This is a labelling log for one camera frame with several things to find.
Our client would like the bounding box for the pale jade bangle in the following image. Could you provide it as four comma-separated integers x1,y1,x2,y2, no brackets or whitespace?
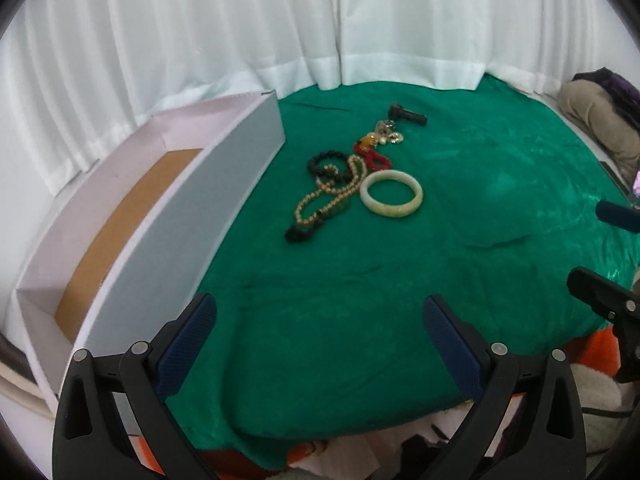
360,170,425,219

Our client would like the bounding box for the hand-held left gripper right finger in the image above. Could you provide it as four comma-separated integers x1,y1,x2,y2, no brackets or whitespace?
422,294,587,480

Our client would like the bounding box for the dark purple cloth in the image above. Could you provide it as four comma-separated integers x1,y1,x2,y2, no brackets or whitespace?
572,67,640,116

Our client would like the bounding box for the beige bead necklace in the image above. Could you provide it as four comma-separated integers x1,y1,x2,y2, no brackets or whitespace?
284,155,363,245

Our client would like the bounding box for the white cardboard box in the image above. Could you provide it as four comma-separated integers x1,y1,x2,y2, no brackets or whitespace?
10,89,286,411

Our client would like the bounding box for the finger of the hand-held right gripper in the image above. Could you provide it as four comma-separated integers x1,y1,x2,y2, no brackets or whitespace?
596,199,640,234
567,266,640,322

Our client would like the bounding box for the red bead bracelet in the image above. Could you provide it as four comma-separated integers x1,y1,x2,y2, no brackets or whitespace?
353,140,392,171

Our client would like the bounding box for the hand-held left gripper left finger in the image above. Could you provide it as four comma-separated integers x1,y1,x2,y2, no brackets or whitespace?
52,294,221,480

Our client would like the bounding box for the beige cloth bundle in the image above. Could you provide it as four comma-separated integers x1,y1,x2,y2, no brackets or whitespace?
556,79,640,181

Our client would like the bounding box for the green patterned cloth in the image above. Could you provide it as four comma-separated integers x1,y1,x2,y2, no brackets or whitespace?
197,72,636,466

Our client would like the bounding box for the black bead bracelet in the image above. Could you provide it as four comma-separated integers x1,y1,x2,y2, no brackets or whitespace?
307,152,352,184

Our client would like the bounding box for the white curtain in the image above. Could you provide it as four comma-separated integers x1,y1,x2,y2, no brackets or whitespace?
0,0,640,201

